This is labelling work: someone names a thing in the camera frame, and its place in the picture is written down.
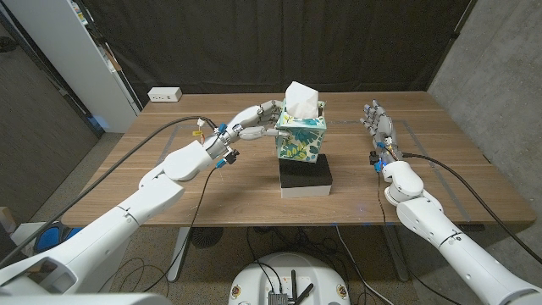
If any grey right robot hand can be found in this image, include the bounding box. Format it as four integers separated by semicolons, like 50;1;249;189
359;99;402;164

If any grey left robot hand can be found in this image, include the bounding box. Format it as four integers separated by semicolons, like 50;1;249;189
204;99;291;160

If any teal floral tissue box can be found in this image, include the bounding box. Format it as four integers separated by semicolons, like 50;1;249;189
274;100;328;164

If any white tissue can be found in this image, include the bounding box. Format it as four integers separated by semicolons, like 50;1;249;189
284;80;320;119

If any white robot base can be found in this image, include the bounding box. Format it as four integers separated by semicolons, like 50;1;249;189
227;252;351;305

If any black box with white base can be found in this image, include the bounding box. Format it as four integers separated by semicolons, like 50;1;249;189
278;152;334;199

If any white power outlet box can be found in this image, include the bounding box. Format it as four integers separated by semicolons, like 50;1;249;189
147;86;184;103

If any cardboard box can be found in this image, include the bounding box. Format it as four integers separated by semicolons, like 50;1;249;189
0;206;17;234

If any black curtain backdrop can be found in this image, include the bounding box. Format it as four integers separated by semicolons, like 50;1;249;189
80;0;478;107

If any black backdrop pole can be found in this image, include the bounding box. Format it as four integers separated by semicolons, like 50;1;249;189
425;0;479;92

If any black round floor stand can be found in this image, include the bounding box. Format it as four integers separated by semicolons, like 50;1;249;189
188;227;224;249

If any grey table leg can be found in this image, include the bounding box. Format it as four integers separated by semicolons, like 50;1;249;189
380;225;411;283

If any white table leg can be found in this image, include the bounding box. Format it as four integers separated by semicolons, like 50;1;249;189
167;226;191;283

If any black radio unit with antennas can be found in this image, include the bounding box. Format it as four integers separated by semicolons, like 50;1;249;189
268;269;315;305

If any white cabinet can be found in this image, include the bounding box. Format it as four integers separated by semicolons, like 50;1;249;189
2;0;143;135

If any blue and white floor device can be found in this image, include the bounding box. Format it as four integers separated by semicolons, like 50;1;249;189
12;222;84;254

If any right wrist yellow wire bundle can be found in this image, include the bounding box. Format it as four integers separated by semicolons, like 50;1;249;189
383;141;401;161

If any left wrist white wire connector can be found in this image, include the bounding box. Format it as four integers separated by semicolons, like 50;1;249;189
192;118;209;145

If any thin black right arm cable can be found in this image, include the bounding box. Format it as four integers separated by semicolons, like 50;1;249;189
376;171;462;305

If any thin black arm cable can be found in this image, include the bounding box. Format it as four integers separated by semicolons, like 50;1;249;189
143;167;218;293
376;171;462;305

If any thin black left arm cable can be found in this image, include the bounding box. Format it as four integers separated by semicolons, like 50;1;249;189
143;167;218;293

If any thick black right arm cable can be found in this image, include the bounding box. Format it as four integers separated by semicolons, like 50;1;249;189
401;152;542;264

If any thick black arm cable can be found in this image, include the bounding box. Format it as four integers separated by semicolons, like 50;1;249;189
401;152;542;264
0;116;219;268

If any white floor cable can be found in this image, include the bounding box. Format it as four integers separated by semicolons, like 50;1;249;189
335;225;397;305

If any black floor cable tangle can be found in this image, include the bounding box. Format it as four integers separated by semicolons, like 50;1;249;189
245;226;352;293

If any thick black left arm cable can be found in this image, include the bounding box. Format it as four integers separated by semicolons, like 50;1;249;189
0;116;219;268

